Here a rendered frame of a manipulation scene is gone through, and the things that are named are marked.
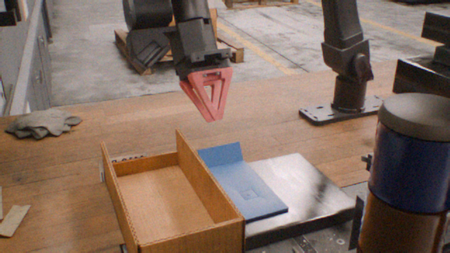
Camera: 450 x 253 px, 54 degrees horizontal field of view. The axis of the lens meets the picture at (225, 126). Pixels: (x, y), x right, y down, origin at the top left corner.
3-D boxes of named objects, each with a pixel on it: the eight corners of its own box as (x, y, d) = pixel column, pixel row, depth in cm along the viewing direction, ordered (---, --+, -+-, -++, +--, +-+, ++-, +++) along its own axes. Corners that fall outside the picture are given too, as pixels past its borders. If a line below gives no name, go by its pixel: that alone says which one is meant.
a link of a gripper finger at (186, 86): (200, 123, 64) (186, 60, 64) (187, 127, 71) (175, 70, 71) (242, 114, 66) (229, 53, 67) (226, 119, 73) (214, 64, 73)
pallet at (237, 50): (244, 62, 419) (245, 47, 412) (140, 75, 383) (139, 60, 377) (200, 33, 518) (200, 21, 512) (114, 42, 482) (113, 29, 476)
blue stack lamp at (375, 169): (412, 160, 23) (425, 100, 21) (475, 200, 20) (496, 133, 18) (351, 176, 21) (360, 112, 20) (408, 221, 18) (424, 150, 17)
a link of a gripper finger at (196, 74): (201, 122, 63) (188, 59, 64) (188, 126, 70) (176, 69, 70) (244, 114, 66) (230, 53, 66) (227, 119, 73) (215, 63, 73)
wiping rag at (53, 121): (86, 137, 83) (77, 106, 93) (85, 124, 82) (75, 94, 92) (5, 151, 78) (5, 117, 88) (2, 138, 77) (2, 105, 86)
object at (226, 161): (238, 157, 70) (238, 140, 69) (288, 209, 58) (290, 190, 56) (197, 166, 68) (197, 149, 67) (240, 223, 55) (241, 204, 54)
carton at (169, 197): (180, 169, 72) (178, 126, 69) (245, 273, 51) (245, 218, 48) (100, 186, 68) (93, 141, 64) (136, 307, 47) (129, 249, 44)
